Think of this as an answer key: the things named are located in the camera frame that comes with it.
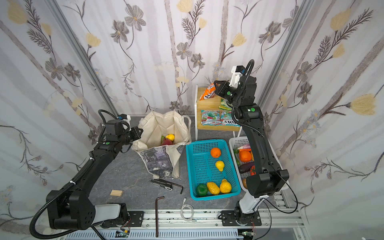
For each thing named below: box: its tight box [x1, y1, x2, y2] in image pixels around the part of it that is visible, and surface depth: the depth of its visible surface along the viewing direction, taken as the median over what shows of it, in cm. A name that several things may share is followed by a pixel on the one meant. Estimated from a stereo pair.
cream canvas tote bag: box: [131, 110, 192, 179], surface depth 85 cm
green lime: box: [196, 183, 208, 197], surface depth 80 cm
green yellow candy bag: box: [218, 98, 232, 111], surface depth 80 cm
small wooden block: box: [110, 189, 123, 197], surface depth 84 cm
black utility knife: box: [149, 178, 181, 191], surface depth 86 cm
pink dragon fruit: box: [160, 135, 174, 146], surface depth 103 cm
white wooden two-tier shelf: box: [194, 84, 243, 141], surface depth 95 cm
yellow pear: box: [219, 178, 232, 194], surface depth 82 cm
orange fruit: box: [210, 147, 222, 158], surface depth 95 cm
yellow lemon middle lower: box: [215, 160, 225, 172], surface depth 91 cm
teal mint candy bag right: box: [220, 110, 241, 127], surface depth 97 cm
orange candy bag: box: [199, 82, 217, 102], surface depth 74 cm
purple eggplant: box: [238, 162, 255, 174], surface depth 89 cm
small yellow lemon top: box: [165, 134, 176, 142], surface depth 103 cm
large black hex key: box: [155, 196, 165, 238], surface depth 76 cm
